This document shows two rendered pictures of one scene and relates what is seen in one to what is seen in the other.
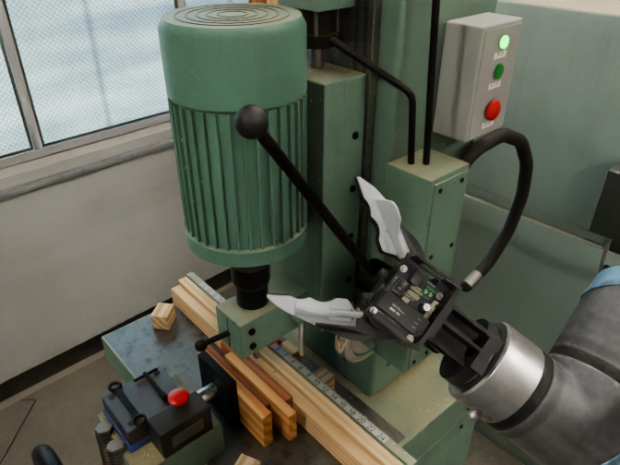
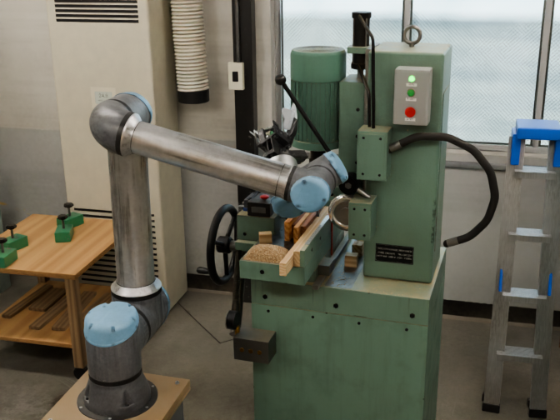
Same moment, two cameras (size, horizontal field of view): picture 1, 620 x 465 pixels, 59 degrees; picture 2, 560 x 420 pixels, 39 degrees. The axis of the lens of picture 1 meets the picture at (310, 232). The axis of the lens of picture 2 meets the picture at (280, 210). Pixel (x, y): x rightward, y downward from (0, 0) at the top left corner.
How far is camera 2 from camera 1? 2.10 m
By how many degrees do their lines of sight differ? 54
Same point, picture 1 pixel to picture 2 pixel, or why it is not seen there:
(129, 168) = (457, 174)
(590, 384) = not seen: hidden behind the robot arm
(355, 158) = (358, 121)
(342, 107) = (349, 93)
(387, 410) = (362, 281)
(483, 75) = (399, 92)
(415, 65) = (378, 82)
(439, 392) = (393, 290)
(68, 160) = not seen: hidden behind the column
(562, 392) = not seen: hidden behind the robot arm
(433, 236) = (362, 162)
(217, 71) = (292, 65)
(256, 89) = (301, 73)
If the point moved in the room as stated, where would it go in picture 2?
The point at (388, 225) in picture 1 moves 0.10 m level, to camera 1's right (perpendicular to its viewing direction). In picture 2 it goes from (287, 118) to (306, 125)
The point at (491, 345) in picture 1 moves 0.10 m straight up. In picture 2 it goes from (271, 151) to (270, 115)
